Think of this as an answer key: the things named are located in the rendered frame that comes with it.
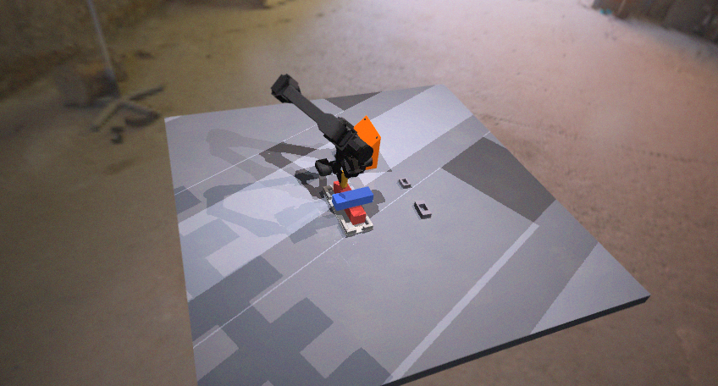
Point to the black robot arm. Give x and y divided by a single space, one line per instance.
337 130

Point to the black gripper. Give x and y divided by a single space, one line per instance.
324 167

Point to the dark red bar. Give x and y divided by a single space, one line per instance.
355 214

